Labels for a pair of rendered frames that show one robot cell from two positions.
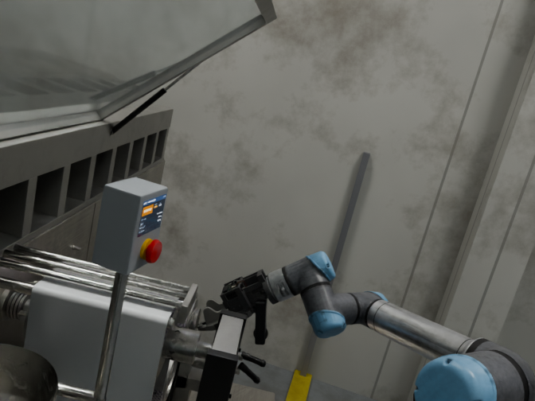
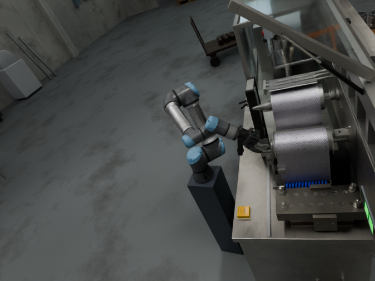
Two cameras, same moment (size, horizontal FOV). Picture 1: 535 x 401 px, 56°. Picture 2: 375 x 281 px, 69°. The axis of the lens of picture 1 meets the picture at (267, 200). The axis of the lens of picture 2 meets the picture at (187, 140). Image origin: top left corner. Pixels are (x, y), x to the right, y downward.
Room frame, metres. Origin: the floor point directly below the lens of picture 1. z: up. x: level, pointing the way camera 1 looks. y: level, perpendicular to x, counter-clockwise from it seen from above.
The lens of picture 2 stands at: (2.22, 0.24, 2.23)
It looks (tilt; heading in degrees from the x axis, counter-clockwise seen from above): 35 degrees down; 208
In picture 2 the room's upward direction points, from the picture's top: 25 degrees counter-clockwise
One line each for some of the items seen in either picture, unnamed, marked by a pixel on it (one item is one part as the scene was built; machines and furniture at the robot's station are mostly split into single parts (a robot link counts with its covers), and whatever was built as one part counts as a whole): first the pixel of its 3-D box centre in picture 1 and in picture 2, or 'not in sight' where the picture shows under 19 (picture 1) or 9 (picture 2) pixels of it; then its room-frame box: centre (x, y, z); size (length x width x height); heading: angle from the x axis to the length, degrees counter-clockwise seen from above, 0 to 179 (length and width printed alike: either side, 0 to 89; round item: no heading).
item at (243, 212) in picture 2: not in sight; (243, 212); (1.29, -0.11, 0.91); 0.07 x 0.07 x 0.02; 0
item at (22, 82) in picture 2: not in sight; (14, 73); (-4.24, -7.81, 0.76); 0.77 x 0.65 x 1.52; 171
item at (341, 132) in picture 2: not in sight; (341, 132); (1.13, 0.42, 1.28); 0.06 x 0.05 x 0.02; 90
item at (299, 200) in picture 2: not in sight; (318, 202); (1.31, 0.28, 1.00); 0.40 x 0.16 x 0.06; 90
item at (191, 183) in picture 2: not in sight; (221, 213); (0.97, -0.42, 0.45); 0.20 x 0.20 x 0.90; 81
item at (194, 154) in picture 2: not in sight; (197, 158); (0.96, -0.42, 1.07); 0.13 x 0.12 x 0.14; 124
